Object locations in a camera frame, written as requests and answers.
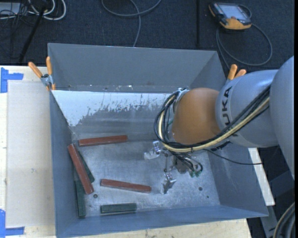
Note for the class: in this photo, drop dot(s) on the dark green flat block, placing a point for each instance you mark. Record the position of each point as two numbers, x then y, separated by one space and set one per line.
118 208
81 203

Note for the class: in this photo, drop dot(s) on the red-brown flat block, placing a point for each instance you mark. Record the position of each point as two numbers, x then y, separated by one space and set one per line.
80 168
103 140
125 186

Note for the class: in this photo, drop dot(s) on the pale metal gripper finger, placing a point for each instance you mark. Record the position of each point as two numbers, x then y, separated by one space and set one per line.
169 181
157 147

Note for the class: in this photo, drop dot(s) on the grey metal bin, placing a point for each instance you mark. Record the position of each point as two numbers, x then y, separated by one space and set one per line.
129 162

